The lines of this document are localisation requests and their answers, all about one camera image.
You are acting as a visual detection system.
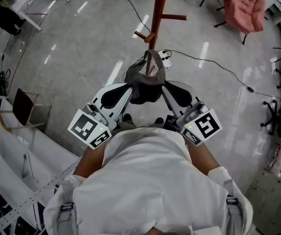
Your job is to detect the person's left forearm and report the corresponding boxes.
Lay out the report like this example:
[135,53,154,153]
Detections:
[73,144,111,181]

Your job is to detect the person's left shoe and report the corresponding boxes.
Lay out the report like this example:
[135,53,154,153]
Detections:
[122,113,133,126]

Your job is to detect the grey shoulder strap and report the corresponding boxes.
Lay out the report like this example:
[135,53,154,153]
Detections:
[225,179,244,235]
[56,180,78,235]

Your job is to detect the thin black floor cable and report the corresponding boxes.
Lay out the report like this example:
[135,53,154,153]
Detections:
[0,29,16,71]

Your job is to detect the grey metal cabinet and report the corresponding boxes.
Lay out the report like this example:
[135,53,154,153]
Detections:
[244,170,281,230]

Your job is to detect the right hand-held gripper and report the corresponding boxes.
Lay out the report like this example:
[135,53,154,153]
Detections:
[161,80,223,146]

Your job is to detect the person's right forearm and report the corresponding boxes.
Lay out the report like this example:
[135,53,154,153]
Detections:
[185,141,222,177]

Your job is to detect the person's white shirt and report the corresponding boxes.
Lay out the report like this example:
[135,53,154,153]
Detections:
[43,127,254,235]

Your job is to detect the grey metal tongs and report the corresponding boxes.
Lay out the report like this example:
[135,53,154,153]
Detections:
[22,154,39,183]

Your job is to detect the black cable bundle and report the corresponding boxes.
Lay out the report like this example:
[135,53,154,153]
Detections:
[0,69,11,93]

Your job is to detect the dark grey bag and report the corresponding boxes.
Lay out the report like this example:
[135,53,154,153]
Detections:
[124,49,167,105]

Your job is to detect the white power strip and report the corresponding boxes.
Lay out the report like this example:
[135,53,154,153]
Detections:
[158,50,172,71]

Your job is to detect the red-brown wooden coat rack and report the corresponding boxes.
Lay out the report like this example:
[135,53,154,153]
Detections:
[134,0,188,77]

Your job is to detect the dark blue pouch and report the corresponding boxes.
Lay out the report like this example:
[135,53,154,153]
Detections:
[164,115,181,133]

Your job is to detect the black cable with adapter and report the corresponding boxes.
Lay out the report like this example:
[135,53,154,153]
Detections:
[162,48,281,100]

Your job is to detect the white curved counter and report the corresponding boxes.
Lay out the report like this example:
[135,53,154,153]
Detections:
[0,84,82,235]

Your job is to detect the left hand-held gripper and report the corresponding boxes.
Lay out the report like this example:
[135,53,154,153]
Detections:
[68,83,134,149]

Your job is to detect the dark brown wooden chair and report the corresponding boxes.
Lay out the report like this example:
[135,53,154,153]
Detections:
[0,88,51,133]

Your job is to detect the pink armchair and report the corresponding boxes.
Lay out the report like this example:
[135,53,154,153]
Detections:
[213,0,268,45]

